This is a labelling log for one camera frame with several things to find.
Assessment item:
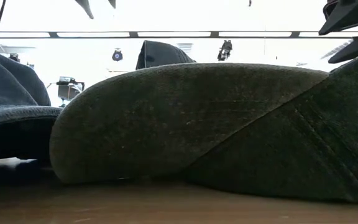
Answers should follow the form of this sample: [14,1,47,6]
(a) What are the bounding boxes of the white ceiling air vent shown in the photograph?
[176,42,194,56]

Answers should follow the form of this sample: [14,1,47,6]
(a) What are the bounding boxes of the black hanging ceiling camera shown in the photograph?
[217,39,233,62]

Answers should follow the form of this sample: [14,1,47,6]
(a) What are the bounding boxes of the long ceiling light bar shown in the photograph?
[0,30,358,39]

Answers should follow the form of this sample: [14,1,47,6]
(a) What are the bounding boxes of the dark navy baseball cap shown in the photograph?
[135,40,197,70]

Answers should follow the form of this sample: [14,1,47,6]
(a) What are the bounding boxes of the black desk frame with monitor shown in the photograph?
[47,76,86,108]

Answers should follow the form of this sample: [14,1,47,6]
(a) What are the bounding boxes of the grey diagonal ceiling duct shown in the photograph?
[320,39,354,60]

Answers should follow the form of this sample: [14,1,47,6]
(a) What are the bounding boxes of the faded blue denim baseball cap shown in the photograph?
[0,49,63,164]

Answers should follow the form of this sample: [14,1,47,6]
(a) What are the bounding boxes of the olive green baseball cap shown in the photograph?
[48,46,358,205]

